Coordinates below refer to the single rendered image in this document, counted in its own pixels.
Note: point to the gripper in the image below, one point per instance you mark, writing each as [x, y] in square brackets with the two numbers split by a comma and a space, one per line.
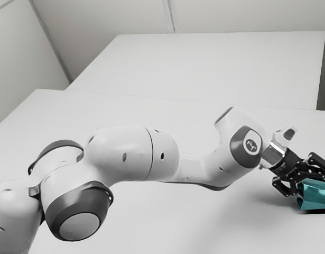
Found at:
[290, 162]

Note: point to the teal faceted mug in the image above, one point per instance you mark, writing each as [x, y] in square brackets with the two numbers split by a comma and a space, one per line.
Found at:
[316, 197]

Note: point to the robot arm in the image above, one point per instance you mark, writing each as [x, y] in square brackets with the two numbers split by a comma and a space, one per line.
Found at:
[130, 153]

